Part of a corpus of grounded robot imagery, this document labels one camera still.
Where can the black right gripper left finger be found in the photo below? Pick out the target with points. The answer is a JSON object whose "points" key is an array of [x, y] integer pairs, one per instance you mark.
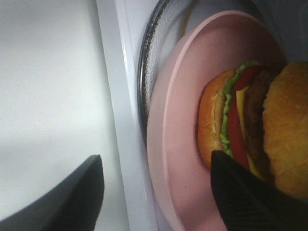
{"points": [[73, 205]]}

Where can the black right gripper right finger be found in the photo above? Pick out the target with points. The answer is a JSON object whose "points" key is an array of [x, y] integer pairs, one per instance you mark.
{"points": [[246, 203]]}

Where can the pink round plate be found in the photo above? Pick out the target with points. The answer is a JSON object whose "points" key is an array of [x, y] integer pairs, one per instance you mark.
{"points": [[181, 182]]}

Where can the burger with sesame-free bun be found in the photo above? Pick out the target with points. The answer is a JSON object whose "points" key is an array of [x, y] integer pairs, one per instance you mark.
{"points": [[258, 115]]}

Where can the white microwave oven body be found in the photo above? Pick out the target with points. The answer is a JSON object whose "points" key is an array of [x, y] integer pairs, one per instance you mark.
{"points": [[123, 23]]}

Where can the glass microwave turntable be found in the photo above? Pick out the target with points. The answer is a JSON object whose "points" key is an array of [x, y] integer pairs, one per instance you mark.
{"points": [[168, 23]]}

